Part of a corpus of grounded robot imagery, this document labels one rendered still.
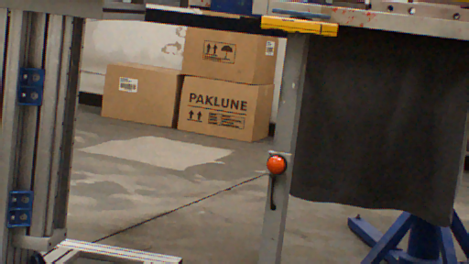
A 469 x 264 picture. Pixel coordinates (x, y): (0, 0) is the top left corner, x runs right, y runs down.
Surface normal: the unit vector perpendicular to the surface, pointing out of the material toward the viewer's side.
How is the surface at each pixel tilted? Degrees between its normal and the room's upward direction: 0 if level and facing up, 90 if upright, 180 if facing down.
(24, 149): 90
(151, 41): 90
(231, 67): 90
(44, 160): 90
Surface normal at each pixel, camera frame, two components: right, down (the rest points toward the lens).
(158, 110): -0.29, 0.11
